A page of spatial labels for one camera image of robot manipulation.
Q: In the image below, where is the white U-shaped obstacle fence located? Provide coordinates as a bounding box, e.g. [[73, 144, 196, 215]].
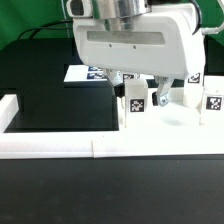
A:
[[0, 95, 224, 159]]

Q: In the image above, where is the black cable thick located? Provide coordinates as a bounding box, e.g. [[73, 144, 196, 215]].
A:
[[17, 20, 72, 40]]

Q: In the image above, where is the white square table top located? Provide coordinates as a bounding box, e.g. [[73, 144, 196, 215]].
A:
[[116, 85, 224, 133]]

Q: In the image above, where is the white camera cable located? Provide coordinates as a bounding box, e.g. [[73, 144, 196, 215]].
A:
[[191, 0, 224, 34]]

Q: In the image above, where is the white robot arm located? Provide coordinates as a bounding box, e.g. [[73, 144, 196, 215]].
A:
[[66, 0, 205, 106]]

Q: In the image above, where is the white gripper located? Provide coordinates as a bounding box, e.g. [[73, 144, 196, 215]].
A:
[[66, 0, 205, 107]]

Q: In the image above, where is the white sheet with fiducial markers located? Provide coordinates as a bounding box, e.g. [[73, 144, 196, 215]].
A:
[[64, 65, 107, 82]]

